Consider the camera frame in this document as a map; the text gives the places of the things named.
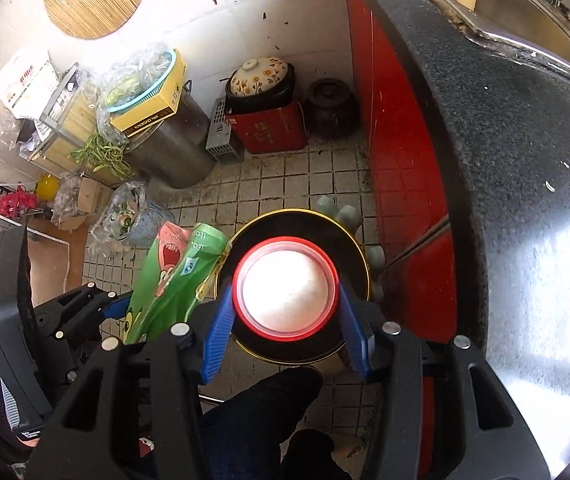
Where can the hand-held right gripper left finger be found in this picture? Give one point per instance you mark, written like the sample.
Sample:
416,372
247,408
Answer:
217,335

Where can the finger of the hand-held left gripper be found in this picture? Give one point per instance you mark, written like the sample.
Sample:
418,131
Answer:
115,306
67,355

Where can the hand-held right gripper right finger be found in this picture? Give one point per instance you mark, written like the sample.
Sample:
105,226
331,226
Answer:
355,332

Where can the green snack packet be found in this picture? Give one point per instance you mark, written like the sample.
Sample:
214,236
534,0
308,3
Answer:
175,280

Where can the white cup with red rim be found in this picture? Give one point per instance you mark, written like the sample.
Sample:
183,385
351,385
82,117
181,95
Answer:
285,290

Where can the black bin with gold rim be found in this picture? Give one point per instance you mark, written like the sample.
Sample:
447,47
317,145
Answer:
257,240

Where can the person's left forearm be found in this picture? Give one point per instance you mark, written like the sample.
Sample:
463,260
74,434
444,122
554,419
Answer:
7,402

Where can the red cabinet door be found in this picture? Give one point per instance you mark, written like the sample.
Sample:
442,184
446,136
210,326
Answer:
415,300
405,150

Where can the pale green bottle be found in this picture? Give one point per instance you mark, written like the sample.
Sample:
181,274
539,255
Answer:
351,214
376,256
324,205

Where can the clear plastic bag of scraps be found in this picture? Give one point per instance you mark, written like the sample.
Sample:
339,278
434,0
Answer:
130,220

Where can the person's trousered leg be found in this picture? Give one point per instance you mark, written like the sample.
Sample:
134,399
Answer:
245,420

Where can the red plastic object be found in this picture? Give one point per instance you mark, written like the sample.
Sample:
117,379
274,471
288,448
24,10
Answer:
15,202

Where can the small cardboard box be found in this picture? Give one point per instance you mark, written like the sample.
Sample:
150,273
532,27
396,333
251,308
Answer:
92,200

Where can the yellow plastic bottle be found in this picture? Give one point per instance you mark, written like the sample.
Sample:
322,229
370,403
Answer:
47,187

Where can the green vegetable stems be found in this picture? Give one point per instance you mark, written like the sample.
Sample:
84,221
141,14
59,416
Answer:
102,155

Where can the large steel pot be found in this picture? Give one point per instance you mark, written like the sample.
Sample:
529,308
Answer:
175,145

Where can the grey plastic grille box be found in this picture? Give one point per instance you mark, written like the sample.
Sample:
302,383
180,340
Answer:
220,135

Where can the red tin box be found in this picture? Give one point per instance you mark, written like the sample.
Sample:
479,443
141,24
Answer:
267,127

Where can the white printed paper bag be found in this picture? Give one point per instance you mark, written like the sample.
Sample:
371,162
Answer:
22,85

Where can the dark clay jar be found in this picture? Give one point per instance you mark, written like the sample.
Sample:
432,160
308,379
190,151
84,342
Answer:
332,107

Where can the blue plastic basket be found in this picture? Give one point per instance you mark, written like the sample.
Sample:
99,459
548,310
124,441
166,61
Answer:
162,82

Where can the black pot with floral lid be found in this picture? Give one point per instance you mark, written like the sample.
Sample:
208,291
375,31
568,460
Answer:
257,77

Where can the steel sink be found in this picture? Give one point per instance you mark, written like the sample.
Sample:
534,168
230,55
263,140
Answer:
520,5

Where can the wooden crate with metal frame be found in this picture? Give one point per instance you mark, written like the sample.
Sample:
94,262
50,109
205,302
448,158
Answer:
65,127

